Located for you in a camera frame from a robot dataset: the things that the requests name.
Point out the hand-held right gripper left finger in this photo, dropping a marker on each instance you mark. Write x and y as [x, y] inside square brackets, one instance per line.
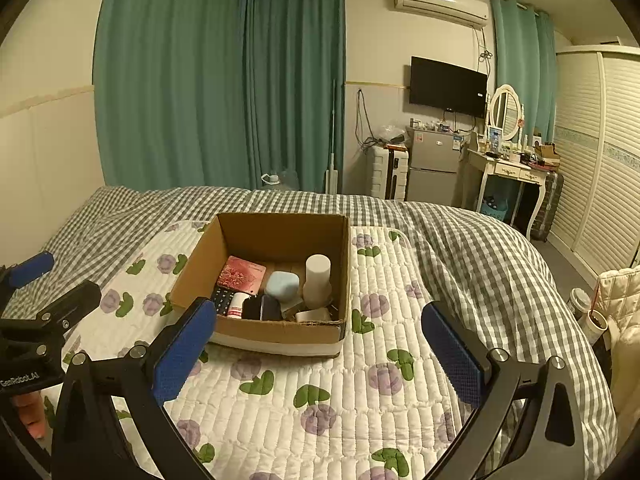
[185, 355]

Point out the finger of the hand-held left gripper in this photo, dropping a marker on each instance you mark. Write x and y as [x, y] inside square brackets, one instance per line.
[31, 267]
[75, 300]

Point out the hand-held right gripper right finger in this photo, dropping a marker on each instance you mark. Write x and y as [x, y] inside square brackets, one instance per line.
[452, 355]

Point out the red and white bottle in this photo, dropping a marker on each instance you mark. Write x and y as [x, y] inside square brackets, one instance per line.
[237, 306]

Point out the black case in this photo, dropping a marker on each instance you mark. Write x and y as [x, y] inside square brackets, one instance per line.
[262, 308]

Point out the brown cardboard box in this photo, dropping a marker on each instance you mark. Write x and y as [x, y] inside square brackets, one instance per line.
[280, 332]

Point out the red patterned wallet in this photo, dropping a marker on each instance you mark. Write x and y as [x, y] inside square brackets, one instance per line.
[242, 275]

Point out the light blue earbuds case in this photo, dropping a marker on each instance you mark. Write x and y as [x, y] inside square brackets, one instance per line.
[282, 285]

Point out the white charger adapter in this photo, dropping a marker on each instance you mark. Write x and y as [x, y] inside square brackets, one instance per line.
[312, 315]

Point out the white plastic bottle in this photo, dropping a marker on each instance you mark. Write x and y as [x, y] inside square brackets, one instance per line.
[317, 280]

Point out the person's left hand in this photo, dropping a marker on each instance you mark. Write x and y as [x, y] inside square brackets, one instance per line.
[31, 415]

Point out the grey checked duvet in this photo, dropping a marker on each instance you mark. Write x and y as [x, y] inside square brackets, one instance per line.
[490, 270]

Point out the floral quilted mat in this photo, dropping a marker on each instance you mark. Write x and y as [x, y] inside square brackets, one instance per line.
[350, 410]

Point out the white cup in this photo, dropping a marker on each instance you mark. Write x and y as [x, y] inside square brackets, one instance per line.
[595, 327]
[577, 301]

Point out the blue basket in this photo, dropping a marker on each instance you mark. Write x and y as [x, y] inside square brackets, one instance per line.
[494, 207]

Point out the cream quilted jacket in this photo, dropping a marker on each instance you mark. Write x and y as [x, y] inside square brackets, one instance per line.
[625, 320]

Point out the grey suitcase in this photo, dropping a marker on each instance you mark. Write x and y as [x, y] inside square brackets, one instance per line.
[550, 205]

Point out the silver fridge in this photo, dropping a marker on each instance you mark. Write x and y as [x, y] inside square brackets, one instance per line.
[434, 165]

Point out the white dressing table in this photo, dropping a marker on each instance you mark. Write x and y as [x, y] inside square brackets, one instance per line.
[505, 169]

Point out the white suitcase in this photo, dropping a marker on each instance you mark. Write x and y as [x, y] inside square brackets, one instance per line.
[380, 172]

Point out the clear water jug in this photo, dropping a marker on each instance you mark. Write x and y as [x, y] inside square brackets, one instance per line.
[282, 180]

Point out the small cardboard box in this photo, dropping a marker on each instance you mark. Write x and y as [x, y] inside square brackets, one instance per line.
[546, 152]

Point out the clear plastic bag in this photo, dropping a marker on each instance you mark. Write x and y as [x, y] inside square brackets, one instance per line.
[390, 133]

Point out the white slatted wardrobe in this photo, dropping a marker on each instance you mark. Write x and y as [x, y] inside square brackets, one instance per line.
[595, 170]

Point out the wide green curtain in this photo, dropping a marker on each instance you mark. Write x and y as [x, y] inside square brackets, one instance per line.
[170, 75]

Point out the oval vanity mirror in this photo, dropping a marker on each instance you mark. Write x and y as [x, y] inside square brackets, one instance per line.
[505, 110]

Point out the white mop pole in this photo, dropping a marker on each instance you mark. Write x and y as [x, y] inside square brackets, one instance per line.
[332, 135]

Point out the green corner curtain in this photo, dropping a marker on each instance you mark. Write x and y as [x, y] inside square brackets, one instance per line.
[295, 75]

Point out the narrow green curtain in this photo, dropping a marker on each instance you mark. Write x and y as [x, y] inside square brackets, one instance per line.
[520, 60]

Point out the white air conditioner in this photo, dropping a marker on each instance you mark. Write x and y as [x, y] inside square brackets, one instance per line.
[440, 4]

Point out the small blue picture frame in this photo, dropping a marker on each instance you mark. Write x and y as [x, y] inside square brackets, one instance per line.
[495, 137]

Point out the black wall television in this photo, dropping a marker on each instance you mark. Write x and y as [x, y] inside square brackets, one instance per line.
[447, 87]

